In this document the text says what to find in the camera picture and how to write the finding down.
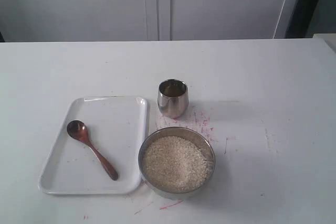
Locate brown wooden spoon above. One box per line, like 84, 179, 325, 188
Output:
66, 120, 119, 181

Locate steel cup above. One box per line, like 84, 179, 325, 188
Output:
157, 79, 189, 119

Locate stainless steel rice bowl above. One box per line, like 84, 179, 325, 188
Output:
138, 126, 215, 200

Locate uncooked white rice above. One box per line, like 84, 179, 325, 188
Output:
142, 136, 209, 193

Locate white rectangular plastic tray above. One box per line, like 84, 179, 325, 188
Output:
38, 96, 149, 195

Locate white cabinet doors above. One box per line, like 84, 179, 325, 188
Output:
1, 0, 296, 42

